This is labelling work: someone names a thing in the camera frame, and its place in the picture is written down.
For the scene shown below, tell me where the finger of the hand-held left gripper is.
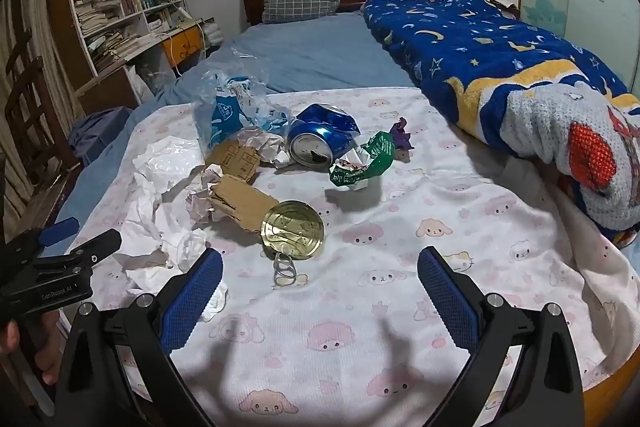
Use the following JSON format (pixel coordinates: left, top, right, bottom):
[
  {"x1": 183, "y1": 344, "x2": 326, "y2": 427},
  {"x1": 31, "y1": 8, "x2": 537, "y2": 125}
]
[
  {"x1": 30, "y1": 228, "x2": 123, "y2": 275},
  {"x1": 0, "y1": 217, "x2": 80, "y2": 270}
]

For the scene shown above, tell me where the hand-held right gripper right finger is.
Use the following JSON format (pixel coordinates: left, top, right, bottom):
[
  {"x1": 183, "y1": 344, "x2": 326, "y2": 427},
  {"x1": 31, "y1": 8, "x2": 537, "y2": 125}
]
[{"x1": 416, "y1": 246, "x2": 586, "y2": 427}]

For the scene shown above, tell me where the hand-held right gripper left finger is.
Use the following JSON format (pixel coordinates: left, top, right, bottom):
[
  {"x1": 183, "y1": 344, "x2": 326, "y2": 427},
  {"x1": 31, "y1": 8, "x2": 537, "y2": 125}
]
[{"x1": 56, "y1": 249, "x2": 229, "y2": 427}]

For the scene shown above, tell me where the white paper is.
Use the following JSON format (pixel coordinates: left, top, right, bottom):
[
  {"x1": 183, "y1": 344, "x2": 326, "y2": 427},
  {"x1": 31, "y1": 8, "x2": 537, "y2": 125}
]
[
  {"x1": 185, "y1": 164, "x2": 227, "y2": 224},
  {"x1": 237, "y1": 129, "x2": 294, "y2": 170}
]

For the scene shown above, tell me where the gold can lid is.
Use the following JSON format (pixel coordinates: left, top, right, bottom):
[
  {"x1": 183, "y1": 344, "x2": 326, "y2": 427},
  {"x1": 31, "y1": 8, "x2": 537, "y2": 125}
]
[{"x1": 260, "y1": 200, "x2": 326, "y2": 261}]

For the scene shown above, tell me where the person's left hand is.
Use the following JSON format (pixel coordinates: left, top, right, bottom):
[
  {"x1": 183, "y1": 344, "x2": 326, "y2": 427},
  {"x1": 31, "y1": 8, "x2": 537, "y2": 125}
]
[{"x1": 0, "y1": 309, "x2": 62, "y2": 375}]

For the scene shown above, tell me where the crumpled white tissue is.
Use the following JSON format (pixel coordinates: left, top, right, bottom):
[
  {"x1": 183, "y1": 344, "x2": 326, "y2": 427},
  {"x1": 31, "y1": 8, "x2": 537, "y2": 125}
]
[{"x1": 112, "y1": 172, "x2": 229, "y2": 320}]

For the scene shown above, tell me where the white cartoon printed blanket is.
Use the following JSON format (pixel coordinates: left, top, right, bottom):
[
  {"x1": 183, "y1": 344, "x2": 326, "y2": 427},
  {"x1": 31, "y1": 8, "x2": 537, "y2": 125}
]
[{"x1": 67, "y1": 87, "x2": 640, "y2": 427}]

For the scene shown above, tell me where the dark blue cloth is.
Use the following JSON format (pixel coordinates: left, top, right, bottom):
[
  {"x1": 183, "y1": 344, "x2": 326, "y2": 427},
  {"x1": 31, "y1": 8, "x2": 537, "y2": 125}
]
[{"x1": 67, "y1": 106, "x2": 134, "y2": 154}]

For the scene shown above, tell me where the white plastic film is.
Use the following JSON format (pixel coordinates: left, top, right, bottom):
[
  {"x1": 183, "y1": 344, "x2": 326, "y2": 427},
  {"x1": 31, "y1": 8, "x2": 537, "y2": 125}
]
[{"x1": 132, "y1": 135, "x2": 212, "y2": 180}]

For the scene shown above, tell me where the brown cardboard piece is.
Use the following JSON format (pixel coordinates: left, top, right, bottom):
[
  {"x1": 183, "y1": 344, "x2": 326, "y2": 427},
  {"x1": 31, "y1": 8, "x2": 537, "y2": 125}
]
[
  {"x1": 209, "y1": 174, "x2": 281, "y2": 236},
  {"x1": 204, "y1": 137, "x2": 262, "y2": 183}
]

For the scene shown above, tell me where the wooden chair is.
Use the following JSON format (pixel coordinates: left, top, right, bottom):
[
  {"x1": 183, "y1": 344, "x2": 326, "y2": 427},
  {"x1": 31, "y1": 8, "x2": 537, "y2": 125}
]
[{"x1": 0, "y1": 27, "x2": 83, "y2": 235}]

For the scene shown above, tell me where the green plastic wrapper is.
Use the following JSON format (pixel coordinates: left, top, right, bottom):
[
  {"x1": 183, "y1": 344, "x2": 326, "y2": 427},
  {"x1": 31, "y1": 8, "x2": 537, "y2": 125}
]
[{"x1": 328, "y1": 131, "x2": 396, "y2": 190}]

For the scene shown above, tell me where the purple wrapper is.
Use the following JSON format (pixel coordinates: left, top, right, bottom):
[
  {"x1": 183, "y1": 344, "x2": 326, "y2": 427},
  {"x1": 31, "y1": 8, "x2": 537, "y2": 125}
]
[{"x1": 389, "y1": 117, "x2": 416, "y2": 152}]

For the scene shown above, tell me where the clear blue plastic bag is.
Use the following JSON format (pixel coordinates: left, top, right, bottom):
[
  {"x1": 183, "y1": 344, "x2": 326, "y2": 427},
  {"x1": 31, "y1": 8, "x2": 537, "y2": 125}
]
[{"x1": 192, "y1": 49, "x2": 292, "y2": 158}]

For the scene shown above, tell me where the white bookshelf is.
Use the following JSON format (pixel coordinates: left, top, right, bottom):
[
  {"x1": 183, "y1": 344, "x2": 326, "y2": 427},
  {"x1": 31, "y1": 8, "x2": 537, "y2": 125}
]
[{"x1": 47, "y1": 0, "x2": 207, "y2": 108}]

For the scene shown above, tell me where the crushed blue can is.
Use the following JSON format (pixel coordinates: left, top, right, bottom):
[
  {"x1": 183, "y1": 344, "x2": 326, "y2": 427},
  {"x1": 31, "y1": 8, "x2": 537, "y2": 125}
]
[{"x1": 287, "y1": 103, "x2": 362, "y2": 168}]

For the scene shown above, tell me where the orange cabinet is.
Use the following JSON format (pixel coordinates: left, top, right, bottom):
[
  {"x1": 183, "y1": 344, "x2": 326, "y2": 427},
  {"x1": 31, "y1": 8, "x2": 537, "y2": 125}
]
[{"x1": 162, "y1": 19, "x2": 206, "y2": 68}]

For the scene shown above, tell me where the blue star printed blanket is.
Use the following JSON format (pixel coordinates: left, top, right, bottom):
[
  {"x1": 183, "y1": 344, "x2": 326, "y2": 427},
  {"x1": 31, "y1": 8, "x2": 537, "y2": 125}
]
[{"x1": 361, "y1": 0, "x2": 640, "y2": 249}]

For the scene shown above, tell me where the blue bed sheet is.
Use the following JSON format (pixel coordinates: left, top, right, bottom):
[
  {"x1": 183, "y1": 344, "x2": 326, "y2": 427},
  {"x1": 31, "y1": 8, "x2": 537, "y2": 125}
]
[{"x1": 62, "y1": 12, "x2": 418, "y2": 228}]

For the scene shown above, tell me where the metal pull ring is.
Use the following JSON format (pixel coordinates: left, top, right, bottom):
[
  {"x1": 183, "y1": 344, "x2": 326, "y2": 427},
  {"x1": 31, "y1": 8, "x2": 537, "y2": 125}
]
[{"x1": 272, "y1": 253, "x2": 297, "y2": 291}]

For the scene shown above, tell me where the white cable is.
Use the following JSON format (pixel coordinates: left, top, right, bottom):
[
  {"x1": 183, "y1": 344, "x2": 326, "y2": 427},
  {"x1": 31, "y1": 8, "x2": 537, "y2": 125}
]
[{"x1": 166, "y1": 18, "x2": 209, "y2": 68}]

